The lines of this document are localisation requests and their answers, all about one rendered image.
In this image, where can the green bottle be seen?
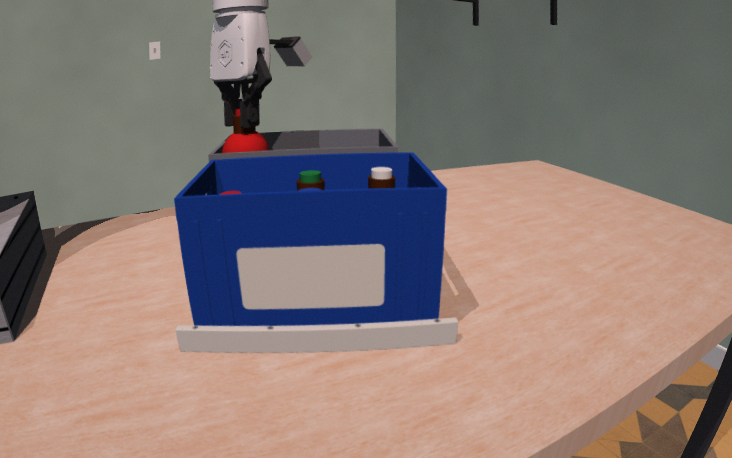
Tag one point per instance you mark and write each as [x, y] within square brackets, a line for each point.
[310, 179]

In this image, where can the red bottle with pink label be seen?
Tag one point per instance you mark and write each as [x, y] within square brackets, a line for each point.
[244, 139]

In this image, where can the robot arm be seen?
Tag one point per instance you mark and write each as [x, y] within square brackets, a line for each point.
[292, 50]

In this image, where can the dark grey plastic crate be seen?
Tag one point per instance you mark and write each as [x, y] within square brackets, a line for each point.
[321, 142]

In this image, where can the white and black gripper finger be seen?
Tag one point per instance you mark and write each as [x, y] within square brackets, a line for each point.
[230, 96]
[249, 107]

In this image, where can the blue plastic crate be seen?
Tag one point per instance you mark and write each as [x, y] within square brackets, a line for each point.
[284, 257]

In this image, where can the white bottle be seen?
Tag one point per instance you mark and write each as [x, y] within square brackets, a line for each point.
[381, 177]

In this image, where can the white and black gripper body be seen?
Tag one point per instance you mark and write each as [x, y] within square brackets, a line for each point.
[234, 43]

